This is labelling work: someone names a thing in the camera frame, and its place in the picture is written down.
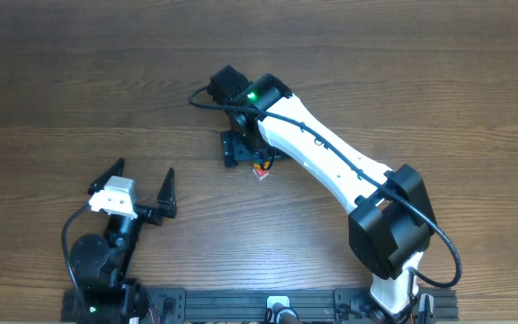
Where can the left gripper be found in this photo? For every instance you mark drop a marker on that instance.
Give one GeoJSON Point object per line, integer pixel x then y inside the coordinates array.
{"type": "Point", "coordinates": [149, 213]}

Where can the orange cube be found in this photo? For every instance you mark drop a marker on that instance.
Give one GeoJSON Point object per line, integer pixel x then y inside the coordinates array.
{"type": "Point", "coordinates": [259, 167]}

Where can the red cube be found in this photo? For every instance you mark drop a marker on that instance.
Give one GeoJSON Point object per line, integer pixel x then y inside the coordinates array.
{"type": "Point", "coordinates": [262, 173]}

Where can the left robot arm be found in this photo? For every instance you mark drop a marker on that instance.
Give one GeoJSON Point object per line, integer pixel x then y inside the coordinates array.
{"type": "Point", "coordinates": [89, 258]}

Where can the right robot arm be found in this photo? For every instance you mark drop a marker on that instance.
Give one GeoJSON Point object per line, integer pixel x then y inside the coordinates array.
{"type": "Point", "coordinates": [326, 157]}

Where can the white cube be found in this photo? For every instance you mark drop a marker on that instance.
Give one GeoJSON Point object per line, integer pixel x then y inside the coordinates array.
{"type": "Point", "coordinates": [260, 177]}

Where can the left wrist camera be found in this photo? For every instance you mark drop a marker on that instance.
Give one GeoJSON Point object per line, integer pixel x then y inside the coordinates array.
{"type": "Point", "coordinates": [115, 195]}

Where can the mounting rail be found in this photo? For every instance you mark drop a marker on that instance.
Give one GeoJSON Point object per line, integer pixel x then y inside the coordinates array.
{"type": "Point", "coordinates": [223, 303]}

